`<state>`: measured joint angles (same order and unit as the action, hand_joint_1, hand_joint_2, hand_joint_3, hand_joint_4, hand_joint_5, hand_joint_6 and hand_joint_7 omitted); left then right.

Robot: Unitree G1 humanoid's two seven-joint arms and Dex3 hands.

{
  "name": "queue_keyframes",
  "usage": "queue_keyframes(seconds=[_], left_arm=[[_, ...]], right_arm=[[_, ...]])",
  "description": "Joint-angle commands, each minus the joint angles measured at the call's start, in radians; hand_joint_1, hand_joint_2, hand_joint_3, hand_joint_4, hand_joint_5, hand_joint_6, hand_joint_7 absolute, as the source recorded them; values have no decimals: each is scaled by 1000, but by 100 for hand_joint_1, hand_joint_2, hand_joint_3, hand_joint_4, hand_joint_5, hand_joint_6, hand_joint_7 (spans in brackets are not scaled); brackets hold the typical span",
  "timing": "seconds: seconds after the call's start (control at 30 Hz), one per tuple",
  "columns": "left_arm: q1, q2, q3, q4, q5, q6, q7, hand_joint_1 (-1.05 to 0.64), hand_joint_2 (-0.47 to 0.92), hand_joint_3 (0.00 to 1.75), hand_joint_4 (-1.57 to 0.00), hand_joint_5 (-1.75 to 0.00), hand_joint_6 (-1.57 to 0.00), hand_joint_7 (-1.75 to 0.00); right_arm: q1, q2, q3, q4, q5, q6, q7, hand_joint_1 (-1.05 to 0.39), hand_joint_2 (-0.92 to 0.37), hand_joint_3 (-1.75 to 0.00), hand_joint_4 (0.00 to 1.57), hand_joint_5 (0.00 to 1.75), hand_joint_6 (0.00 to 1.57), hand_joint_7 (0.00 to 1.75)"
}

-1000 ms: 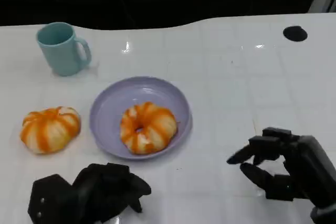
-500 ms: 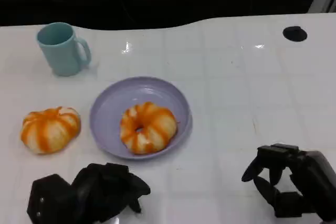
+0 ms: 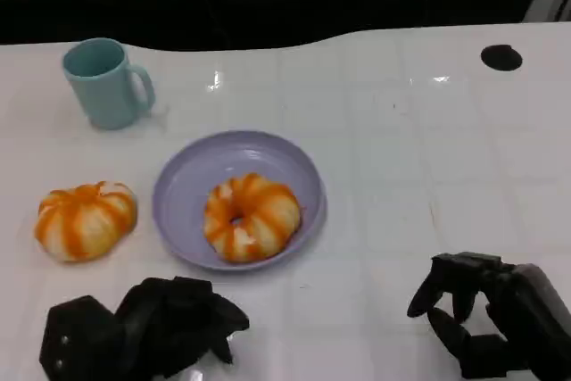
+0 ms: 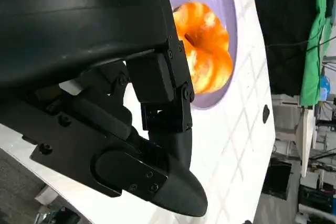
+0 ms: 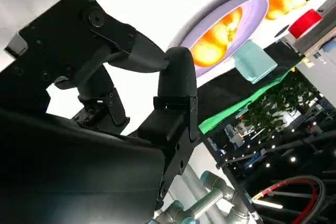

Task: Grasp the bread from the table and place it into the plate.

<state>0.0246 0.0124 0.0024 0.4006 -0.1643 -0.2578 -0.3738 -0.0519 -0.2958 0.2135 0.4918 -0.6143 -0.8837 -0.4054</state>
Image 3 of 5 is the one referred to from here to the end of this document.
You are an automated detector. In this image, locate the pale green mug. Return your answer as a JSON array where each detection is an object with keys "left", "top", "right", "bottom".
[{"left": 61, "top": 37, "right": 156, "bottom": 130}]

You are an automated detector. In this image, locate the black table grommet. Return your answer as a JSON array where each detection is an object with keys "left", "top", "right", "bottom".
[{"left": 480, "top": 44, "right": 524, "bottom": 72}]

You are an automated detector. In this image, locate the orange white round bread roll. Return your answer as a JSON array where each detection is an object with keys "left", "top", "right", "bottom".
[{"left": 34, "top": 180, "right": 138, "bottom": 264}]

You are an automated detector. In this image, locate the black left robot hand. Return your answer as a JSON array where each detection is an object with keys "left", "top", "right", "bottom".
[{"left": 114, "top": 276, "right": 250, "bottom": 377}]

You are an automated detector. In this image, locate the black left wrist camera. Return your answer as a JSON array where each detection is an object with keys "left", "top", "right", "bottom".
[{"left": 38, "top": 294, "right": 130, "bottom": 381}]

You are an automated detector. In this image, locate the lilac plate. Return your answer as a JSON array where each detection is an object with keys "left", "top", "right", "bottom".
[{"left": 152, "top": 129, "right": 328, "bottom": 272}]

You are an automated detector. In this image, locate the orange white ring bread roll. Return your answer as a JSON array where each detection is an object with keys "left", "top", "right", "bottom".
[{"left": 203, "top": 171, "right": 303, "bottom": 265}]

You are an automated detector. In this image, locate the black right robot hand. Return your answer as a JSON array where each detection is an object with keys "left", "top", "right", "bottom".
[{"left": 406, "top": 252, "right": 571, "bottom": 381}]

